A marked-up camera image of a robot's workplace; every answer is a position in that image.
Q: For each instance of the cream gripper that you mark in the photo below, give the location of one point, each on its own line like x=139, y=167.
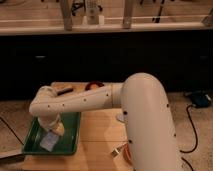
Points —
x=58, y=129

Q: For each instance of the light blue sponge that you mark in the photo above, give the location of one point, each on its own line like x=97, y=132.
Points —
x=49, y=141

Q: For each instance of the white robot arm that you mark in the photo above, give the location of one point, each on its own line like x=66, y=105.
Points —
x=148, y=120

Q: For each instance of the green plastic tray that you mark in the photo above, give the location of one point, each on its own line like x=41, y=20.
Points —
x=66, y=145

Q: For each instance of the black brush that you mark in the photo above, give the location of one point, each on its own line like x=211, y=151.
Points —
x=64, y=91

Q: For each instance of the red bowl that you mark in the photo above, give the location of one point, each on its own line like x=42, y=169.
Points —
x=93, y=85

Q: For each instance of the small metal cube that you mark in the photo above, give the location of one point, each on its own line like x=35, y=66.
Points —
x=115, y=153

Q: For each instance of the light blue plate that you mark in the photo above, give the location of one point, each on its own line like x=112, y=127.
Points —
x=120, y=118

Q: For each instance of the orange bowl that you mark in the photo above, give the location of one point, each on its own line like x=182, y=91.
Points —
x=126, y=154

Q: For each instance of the dark blue floor device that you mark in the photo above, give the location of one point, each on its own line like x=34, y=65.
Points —
x=200, y=99

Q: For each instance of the long wooden shelf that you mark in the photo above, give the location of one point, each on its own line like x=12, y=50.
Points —
x=56, y=26

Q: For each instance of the wooden post left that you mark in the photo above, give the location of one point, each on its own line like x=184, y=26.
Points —
x=66, y=14

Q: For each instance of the wooden post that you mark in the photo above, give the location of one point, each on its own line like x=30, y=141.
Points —
x=66, y=14
x=127, y=16

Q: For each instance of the wooden post right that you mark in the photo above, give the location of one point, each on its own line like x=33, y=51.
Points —
x=127, y=16

